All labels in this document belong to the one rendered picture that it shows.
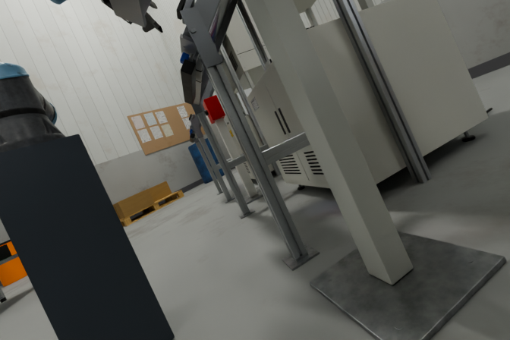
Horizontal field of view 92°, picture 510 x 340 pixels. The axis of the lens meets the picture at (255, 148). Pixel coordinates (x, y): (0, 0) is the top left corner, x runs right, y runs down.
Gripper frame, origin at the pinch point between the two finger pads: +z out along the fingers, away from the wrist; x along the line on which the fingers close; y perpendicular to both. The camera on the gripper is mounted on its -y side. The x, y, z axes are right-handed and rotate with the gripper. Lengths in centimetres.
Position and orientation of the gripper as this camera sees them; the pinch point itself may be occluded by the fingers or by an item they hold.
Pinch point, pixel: (162, 20)
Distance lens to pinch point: 106.8
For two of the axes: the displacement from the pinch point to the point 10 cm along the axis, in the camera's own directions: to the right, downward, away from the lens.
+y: -5.3, 8.2, -2.1
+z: 8.2, 5.6, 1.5
